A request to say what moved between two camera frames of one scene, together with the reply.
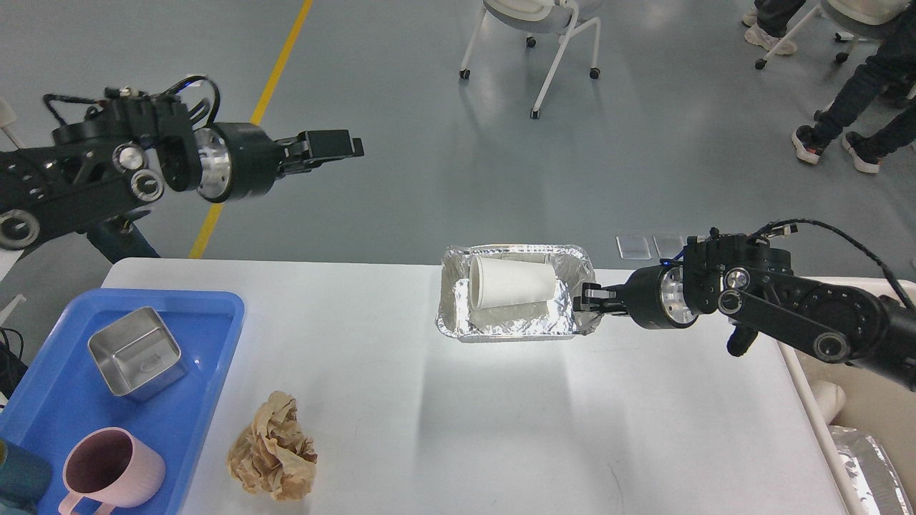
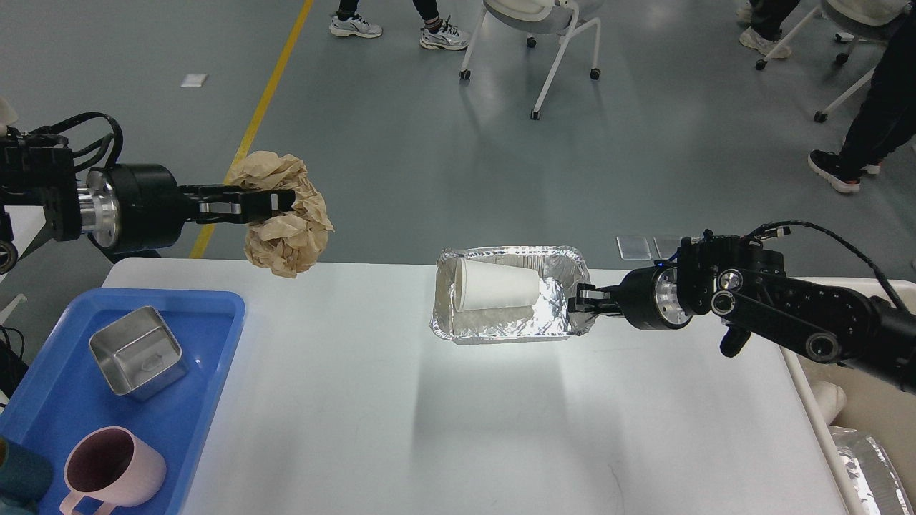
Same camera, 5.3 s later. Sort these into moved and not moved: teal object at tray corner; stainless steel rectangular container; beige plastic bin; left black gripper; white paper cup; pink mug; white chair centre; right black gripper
Moved: left black gripper; white paper cup
Not moved: white chair centre; teal object at tray corner; beige plastic bin; stainless steel rectangular container; right black gripper; pink mug
